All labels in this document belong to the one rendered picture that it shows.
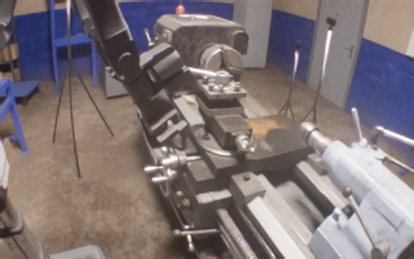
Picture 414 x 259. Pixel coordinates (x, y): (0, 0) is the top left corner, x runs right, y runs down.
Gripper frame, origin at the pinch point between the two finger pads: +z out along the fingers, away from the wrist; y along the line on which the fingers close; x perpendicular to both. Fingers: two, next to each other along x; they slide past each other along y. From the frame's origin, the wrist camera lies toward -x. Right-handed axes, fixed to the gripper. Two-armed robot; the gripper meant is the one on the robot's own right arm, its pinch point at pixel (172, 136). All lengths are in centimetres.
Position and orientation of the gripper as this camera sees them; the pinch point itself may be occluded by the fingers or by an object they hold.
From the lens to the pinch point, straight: 65.8
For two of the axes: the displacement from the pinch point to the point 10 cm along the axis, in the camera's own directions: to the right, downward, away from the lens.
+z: 3.5, 6.4, 6.9
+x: -7.7, 6.1, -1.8
